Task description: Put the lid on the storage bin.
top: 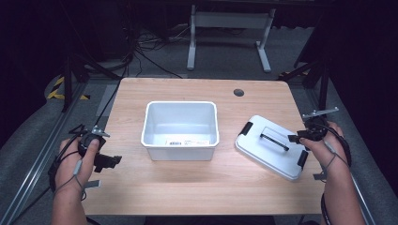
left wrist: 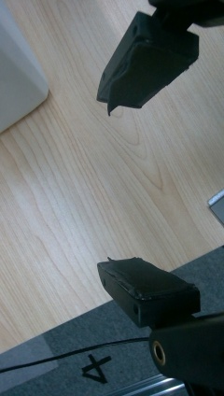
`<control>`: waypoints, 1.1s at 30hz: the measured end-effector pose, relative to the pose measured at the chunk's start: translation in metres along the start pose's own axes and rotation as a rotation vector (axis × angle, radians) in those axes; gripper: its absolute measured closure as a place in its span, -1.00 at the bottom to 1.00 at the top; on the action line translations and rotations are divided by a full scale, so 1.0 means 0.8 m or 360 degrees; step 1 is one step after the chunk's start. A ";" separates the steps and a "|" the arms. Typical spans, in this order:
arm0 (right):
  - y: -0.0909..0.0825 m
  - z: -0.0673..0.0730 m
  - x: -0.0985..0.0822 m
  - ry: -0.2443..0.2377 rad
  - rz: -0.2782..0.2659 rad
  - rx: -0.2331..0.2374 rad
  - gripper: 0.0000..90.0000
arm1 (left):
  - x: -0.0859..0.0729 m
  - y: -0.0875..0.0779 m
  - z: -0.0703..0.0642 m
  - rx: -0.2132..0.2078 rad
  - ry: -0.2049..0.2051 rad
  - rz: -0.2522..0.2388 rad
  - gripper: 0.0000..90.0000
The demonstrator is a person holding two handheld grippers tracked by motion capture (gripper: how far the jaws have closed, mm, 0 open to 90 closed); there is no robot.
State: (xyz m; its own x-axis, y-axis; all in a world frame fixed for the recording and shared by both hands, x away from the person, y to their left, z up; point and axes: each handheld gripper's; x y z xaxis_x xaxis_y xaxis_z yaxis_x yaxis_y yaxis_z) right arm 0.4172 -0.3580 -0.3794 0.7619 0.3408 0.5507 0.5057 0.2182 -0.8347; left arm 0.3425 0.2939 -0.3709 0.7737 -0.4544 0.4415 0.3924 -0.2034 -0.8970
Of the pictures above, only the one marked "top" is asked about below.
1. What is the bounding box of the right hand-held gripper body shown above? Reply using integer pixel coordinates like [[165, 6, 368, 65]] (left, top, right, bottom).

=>
[[301, 106, 340, 143]]

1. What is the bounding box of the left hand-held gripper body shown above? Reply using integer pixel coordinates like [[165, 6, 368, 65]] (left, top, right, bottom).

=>
[[69, 124, 111, 158]]

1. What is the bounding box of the white lid with black handle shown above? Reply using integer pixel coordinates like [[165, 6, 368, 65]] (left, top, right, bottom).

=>
[[234, 114, 310, 182]]

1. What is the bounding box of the white plastic storage box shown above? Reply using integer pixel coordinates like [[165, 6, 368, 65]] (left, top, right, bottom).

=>
[[140, 100, 221, 162]]

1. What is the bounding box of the person's left hand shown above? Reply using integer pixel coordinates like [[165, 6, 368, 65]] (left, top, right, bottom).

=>
[[54, 137, 101, 196]]

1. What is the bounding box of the person's right hand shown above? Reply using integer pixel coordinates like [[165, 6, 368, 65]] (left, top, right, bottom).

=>
[[298, 121, 347, 183]]

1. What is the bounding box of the black tripod stand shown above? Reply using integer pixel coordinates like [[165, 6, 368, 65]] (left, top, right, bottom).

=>
[[277, 57, 333, 111], [60, 51, 122, 113]]

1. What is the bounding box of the yellow black floor tape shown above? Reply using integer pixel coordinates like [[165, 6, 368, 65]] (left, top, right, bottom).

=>
[[46, 76, 92, 101]]

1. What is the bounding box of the white label sticker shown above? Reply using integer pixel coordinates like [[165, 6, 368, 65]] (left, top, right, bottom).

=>
[[164, 139, 211, 147]]

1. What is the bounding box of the grey left gripper cable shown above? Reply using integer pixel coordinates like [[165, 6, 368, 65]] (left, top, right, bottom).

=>
[[54, 158, 87, 202]]

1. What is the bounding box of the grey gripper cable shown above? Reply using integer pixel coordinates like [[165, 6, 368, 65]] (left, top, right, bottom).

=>
[[54, 158, 87, 202], [318, 140, 349, 176]]

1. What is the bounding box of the grey right gripper cable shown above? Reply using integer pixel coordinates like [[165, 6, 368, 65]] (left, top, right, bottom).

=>
[[318, 140, 349, 176]]

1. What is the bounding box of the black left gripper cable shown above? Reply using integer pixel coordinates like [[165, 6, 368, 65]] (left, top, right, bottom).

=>
[[47, 124, 87, 193]]

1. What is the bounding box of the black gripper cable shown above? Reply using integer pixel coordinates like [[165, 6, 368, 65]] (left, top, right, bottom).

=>
[[47, 124, 87, 193], [313, 122, 353, 168]]

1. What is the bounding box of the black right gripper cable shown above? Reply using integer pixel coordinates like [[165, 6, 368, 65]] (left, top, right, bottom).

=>
[[313, 122, 353, 168]]

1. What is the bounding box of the grey metal floor rail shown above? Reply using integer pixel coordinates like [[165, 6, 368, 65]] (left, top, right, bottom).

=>
[[0, 82, 90, 225], [349, 172, 377, 225]]

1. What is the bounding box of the long black cable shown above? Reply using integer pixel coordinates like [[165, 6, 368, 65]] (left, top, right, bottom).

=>
[[93, 54, 136, 128]]

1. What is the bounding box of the tangle of black floor cables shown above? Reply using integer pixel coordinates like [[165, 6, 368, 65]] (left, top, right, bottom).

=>
[[125, 22, 191, 64]]

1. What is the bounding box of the grey metal desk frame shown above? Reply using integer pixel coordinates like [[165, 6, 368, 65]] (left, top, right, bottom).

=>
[[186, 4, 277, 74]]

